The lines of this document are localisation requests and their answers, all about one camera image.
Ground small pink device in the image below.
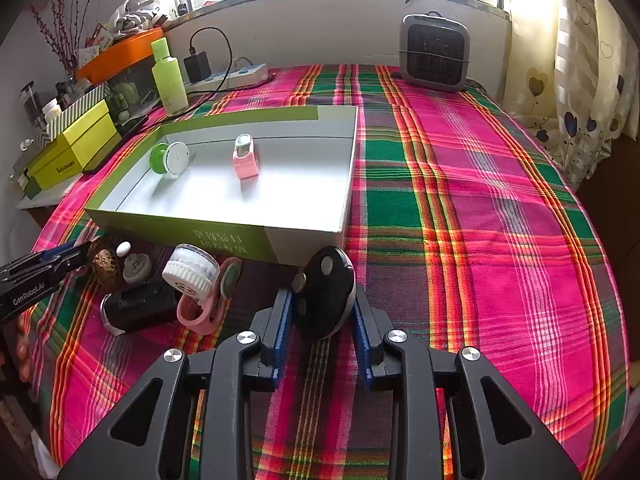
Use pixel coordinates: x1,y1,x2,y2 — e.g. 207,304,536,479
231,133,261,180

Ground green jar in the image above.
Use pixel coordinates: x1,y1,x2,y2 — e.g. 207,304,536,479
112,81,141,111

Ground black boxy device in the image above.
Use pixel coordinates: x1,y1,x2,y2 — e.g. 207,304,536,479
100,280,181,336

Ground grey space heater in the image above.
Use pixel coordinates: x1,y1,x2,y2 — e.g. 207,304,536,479
398,11,472,93

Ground grey chevron patterned box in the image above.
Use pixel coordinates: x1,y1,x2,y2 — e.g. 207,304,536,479
37,82,112,146

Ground pink green plaid cloth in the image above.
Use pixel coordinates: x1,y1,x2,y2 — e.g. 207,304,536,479
30,62,628,480

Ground crumpled white plastic bag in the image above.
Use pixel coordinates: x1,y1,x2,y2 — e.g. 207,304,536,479
102,0,168,36

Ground brown walnut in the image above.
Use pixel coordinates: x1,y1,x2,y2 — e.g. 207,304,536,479
91,247,121,291

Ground black and white round disc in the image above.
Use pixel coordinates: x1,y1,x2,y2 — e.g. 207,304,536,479
292,245,357,345

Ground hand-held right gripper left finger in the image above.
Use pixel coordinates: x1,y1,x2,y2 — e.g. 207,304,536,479
57,287,296,480

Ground grey round stand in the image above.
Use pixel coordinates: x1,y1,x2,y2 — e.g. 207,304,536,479
122,254,153,283

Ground black charger cable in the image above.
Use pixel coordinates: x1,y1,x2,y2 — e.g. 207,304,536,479
120,26,276,133

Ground pink and mint clip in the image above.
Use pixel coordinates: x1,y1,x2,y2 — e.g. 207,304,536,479
209,256,244,328

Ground green and white round spool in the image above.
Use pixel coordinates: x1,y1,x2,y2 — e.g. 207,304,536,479
149,141,192,179

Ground dried red flower branches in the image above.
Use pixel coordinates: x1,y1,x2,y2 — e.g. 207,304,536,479
30,0,103,81

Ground white power strip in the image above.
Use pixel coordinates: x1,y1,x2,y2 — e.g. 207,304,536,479
186,62,269,93

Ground white round brush pink handle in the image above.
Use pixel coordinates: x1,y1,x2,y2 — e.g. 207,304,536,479
161,244,223,336

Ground orange plastic tray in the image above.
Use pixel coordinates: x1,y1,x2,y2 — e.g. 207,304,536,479
75,27,166,86

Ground dark glass jar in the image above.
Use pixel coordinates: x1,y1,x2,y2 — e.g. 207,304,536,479
20,81,46,123

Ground green and white cardboard box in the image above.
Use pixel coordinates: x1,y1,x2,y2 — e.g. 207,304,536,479
84,105,360,266

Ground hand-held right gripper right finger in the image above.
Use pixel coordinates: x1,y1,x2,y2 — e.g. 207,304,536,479
352,285,583,480

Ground black charger plug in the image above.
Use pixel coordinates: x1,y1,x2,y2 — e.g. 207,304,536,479
183,51,212,82

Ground white shelf board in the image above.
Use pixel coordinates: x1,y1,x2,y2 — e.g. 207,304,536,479
17,180,81,211

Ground person's left hand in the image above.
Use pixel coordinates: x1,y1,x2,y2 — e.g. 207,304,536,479
14,310,35,383

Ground black smartphone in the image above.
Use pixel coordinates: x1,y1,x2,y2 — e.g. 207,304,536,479
116,112,151,137
82,130,138,176

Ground red and white cards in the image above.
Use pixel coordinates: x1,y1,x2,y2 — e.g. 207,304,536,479
75,25,113,68

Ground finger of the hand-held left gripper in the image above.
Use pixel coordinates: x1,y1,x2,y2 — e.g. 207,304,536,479
47,252,90,277
30,241,93,263

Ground yellow cardboard box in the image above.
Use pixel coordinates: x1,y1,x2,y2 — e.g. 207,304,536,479
27,99,123,191

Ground cream heart print curtain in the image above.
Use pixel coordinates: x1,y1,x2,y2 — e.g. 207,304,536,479
510,0,640,191

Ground light green bottle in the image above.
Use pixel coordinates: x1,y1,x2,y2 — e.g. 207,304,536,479
151,37,190,116

